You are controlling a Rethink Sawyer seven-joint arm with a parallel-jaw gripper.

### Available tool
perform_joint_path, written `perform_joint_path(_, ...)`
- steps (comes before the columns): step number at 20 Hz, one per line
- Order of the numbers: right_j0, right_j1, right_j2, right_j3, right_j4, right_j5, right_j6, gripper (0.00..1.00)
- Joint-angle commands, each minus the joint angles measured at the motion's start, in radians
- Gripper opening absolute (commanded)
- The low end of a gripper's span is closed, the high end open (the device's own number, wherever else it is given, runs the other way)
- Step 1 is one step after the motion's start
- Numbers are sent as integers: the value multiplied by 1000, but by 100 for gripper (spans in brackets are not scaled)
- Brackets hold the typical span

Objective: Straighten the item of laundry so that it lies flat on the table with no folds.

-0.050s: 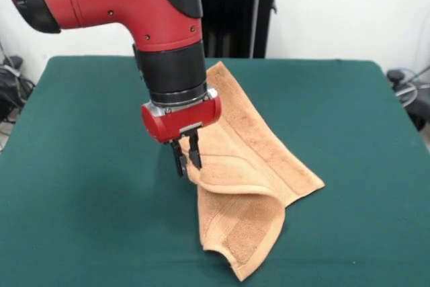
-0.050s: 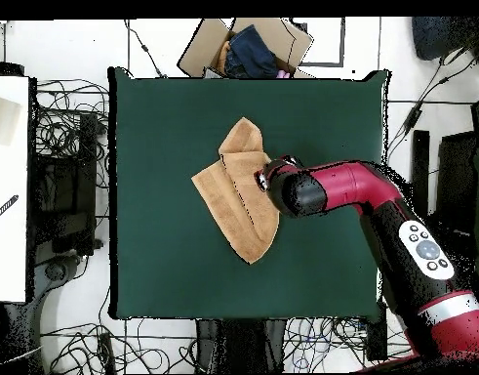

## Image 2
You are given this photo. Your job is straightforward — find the tan terry towel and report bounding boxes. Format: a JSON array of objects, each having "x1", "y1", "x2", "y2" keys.
[{"x1": 190, "y1": 115, "x2": 281, "y2": 266}]

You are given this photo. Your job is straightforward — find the dark blue jeans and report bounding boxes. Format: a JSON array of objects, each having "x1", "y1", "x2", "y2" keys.
[{"x1": 223, "y1": 23, "x2": 281, "y2": 79}]

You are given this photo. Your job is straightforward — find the dark green table cloth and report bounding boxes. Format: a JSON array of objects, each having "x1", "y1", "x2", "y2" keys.
[{"x1": 106, "y1": 65, "x2": 392, "y2": 323}]

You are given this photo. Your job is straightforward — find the brown cardboard box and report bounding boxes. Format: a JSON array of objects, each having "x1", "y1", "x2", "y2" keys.
[{"x1": 175, "y1": 17, "x2": 314, "y2": 79}]

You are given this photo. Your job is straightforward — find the black upright stand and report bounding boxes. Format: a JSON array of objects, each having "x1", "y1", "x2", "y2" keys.
[{"x1": 410, "y1": 129, "x2": 431, "y2": 220}]

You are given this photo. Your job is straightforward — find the black monitor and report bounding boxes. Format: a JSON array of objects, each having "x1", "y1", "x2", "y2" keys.
[{"x1": 433, "y1": 130, "x2": 479, "y2": 235}]

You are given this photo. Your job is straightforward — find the black equipment rack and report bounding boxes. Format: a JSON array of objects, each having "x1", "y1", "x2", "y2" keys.
[{"x1": 29, "y1": 112, "x2": 103, "y2": 259}]

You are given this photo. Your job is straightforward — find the person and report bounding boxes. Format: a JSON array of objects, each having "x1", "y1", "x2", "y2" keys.
[{"x1": 411, "y1": 16, "x2": 479, "y2": 67}]

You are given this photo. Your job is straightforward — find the black striped tool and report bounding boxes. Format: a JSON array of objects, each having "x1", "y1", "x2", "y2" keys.
[{"x1": 0, "y1": 193, "x2": 20, "y2": 226}]

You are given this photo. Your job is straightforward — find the white desk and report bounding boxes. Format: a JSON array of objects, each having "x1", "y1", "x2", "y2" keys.
[{"x1": 0, "y1": 75, "x2": 31, "y2": 304}]

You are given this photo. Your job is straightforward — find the beige box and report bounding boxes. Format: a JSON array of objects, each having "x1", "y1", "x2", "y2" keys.
[{"x1": 0, "y1": 92, "x2": 22, "y2": 147}]

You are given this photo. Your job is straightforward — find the black cable with power adapter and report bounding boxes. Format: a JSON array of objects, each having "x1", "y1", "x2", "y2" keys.
[{"x1": 386, "y1": 54, "x2": 479, "y2": 157}]

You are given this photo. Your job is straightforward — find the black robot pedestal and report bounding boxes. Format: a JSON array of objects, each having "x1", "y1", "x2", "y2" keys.
[{"x1": 194, "y1": 318, "x2": 288, "y2": 374}]

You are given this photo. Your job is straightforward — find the black cable with inline plug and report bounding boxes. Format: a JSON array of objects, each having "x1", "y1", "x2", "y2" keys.
[{"x1": 123, "y1": 18, "x2": 168, "y2": 79}]

